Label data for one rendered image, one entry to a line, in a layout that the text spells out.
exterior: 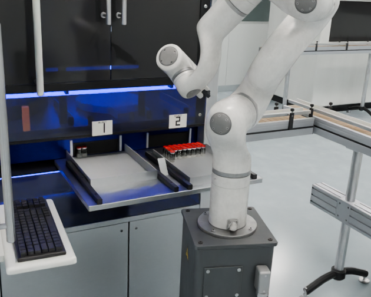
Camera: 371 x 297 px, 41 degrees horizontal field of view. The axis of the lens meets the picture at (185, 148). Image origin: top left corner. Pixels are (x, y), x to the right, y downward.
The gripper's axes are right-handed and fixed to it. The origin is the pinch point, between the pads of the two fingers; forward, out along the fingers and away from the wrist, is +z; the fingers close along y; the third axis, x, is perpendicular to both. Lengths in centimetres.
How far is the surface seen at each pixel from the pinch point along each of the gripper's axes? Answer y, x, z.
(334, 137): 22, 30, 103
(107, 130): -23.9, -39.3, 13.6
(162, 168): 4.0, -32.4, 16.5
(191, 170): 8.7, -25.9, 26.3
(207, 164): 8.6, -20.4, 35.0
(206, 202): 11, -37, 67
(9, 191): 6, -55, -50
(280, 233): 26, -33, 186
